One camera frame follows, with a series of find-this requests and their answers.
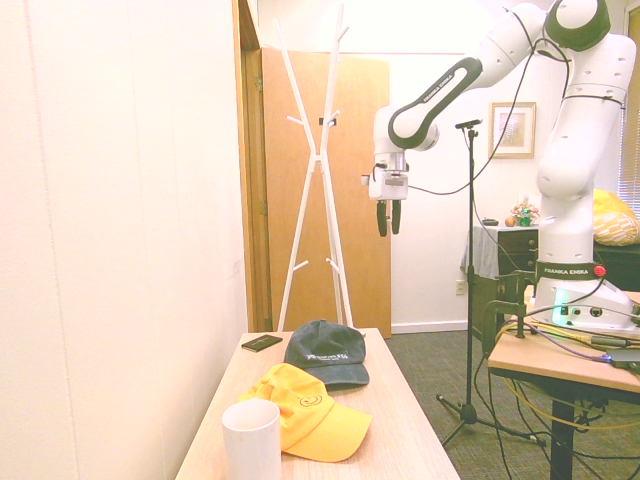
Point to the white cylindrical cup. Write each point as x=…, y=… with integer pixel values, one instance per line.
x=250, y=450

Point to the white wall outlet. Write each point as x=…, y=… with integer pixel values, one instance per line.
x=459, y=288

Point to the flat black box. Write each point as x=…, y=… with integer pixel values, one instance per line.
x=624, y=357

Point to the small black dish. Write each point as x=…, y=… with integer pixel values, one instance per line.
x=489, y=221

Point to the black tripod stand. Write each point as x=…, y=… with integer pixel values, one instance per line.
x=470, y=300

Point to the brown wooden door frame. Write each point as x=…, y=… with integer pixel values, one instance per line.
x=250, y=200

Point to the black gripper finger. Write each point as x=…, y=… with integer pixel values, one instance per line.
x=382, y=220
x=396, y=217

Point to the gray cloth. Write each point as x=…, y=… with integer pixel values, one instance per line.
x=480, y=250

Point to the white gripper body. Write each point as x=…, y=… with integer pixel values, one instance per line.
x=390, y=186

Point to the wooden table with black leg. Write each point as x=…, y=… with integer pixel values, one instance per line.
x=560, y=367

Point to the orange fruit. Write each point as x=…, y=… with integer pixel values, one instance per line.
x=509, y=221

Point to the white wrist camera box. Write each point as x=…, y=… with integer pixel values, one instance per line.
x=366, y=179

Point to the black camera on stand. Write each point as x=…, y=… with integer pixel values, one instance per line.
x=469, y=123

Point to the framed wall picture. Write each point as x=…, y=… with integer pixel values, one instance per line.
x=512, y=130

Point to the black flat booklet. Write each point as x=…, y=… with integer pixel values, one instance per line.
x=261, y=343

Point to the black metal clamp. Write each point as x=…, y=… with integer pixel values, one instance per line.
x=492, y=312

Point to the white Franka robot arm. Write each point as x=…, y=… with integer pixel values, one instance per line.
x=570, y=150

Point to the dark wooden dresser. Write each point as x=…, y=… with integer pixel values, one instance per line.
x=517, y=250

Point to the brown wooden door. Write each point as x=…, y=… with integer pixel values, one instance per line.
x=360, y=280

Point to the navy blue baseball cap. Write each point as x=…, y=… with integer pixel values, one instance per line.
x=325, y=345

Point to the window blinds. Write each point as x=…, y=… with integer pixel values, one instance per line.
x=631, y=150

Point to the white wooden coat rack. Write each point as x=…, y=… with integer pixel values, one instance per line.
x=314, y=165

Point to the yellow baseball cap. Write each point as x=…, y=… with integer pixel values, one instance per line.
x=310, y=415

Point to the small black door sign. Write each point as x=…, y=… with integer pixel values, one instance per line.
x=330, y=120

